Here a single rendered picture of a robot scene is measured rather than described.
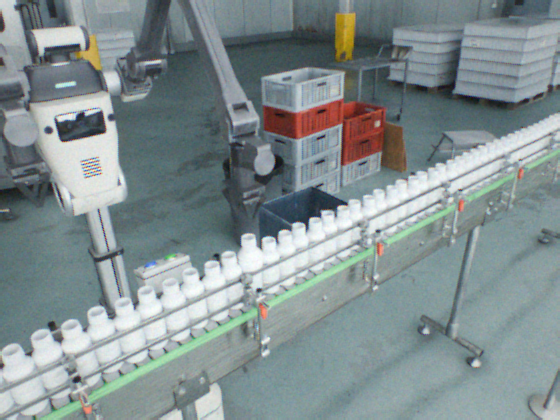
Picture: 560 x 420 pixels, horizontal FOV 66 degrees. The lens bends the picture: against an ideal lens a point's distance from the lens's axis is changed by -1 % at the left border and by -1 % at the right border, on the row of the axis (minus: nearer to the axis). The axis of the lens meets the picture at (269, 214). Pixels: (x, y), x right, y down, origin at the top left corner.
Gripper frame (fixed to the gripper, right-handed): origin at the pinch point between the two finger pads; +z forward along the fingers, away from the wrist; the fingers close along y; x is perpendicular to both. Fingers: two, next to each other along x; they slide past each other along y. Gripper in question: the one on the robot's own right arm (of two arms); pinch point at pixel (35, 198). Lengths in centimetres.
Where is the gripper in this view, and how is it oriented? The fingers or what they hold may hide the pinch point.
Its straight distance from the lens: 105.6
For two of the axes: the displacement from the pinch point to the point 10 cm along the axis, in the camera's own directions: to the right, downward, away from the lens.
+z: 0.3, 8.8, 4.7
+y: 6.1, 3.6, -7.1
